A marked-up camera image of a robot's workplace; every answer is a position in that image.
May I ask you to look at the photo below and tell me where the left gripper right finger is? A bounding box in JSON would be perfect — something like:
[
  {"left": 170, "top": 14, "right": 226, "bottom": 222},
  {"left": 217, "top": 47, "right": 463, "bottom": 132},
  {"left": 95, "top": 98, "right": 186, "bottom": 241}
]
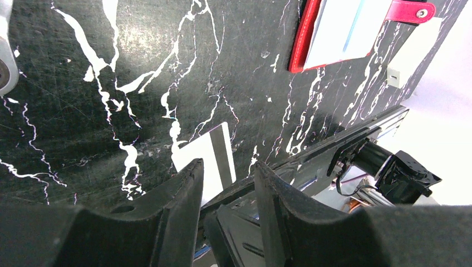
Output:
[{"left": 254, "top": 162, "right": 471, "bottom": 266}]

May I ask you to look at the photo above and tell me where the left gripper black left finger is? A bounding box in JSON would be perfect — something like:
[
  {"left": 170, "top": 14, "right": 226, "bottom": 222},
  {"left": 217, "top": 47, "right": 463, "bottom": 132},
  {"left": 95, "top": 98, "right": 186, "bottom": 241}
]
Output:
[{"left": 1, "top": 159, "right": 204, "bottom": 266}]

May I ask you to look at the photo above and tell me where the red card holder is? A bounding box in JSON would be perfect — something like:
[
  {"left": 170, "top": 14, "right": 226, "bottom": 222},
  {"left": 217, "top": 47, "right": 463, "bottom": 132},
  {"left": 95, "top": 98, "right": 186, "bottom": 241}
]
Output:
[{"left": 288, "top": 0, "right": 436, "bottom": 73}]

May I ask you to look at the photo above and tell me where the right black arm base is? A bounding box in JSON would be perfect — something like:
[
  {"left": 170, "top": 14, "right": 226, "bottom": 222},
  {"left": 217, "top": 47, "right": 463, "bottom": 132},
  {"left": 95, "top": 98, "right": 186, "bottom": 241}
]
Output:
[{"left": 327, "top": 138, "right": 442, "bottom": 204}]

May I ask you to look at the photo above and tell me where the white card holder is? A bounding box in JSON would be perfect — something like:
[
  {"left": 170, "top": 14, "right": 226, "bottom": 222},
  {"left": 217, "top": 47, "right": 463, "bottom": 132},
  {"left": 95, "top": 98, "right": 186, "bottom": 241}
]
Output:
[{"left": 387, "top": 17, "right": 442, "bottom": 88}]

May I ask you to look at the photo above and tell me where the metal wrench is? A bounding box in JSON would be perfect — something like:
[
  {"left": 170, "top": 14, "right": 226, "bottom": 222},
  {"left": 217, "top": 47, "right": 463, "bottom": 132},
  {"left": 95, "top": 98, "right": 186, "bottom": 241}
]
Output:
[{"left": 1, "top": 0, "right": 19, "bottom": 96}]

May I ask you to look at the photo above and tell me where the aluminium frame rail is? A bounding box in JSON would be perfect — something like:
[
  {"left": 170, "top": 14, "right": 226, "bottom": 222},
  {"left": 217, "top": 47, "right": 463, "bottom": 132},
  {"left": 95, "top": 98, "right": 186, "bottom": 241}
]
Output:
[{"left": 272, "top": 105, "right": 408, "bottom": 183}]

